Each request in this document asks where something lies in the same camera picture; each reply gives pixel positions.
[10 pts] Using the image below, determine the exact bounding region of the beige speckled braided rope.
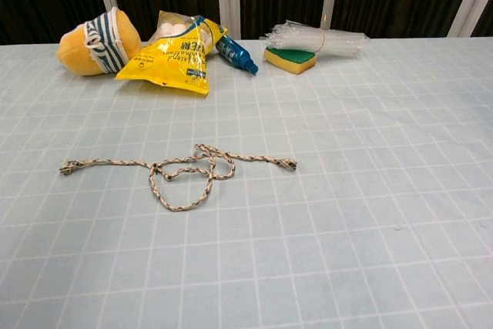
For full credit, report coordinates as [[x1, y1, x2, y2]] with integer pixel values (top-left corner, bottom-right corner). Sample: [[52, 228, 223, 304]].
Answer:
[[59, 143, 298, 213]]

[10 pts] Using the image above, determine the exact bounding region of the blue tube with cap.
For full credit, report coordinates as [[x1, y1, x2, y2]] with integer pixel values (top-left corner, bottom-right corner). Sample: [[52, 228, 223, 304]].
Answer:
[[214, 33, 260, 76]]

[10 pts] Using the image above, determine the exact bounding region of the yellow green sponge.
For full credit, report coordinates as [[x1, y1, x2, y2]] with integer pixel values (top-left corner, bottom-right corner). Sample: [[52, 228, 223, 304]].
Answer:
[[263, 46, 318, 76]]

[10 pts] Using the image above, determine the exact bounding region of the light blue checked tablecloth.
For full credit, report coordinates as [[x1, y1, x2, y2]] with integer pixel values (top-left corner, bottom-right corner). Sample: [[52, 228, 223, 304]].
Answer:
[[0, 37, 493, 329]]

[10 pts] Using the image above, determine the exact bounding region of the yellow marshmallow bag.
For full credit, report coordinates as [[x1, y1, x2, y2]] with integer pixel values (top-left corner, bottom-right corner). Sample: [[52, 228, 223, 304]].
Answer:
[[114, 10, 230, 97]]

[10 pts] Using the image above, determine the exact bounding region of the clear plastic straw bundle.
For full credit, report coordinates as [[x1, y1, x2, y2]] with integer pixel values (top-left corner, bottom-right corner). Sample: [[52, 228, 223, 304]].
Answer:
[[258, 19, 371, 60]]

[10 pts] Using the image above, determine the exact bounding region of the yellow plush toy striped hat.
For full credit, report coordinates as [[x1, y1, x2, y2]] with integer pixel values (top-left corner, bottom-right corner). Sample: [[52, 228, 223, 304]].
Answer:
[[55, 7, 141, 77]]

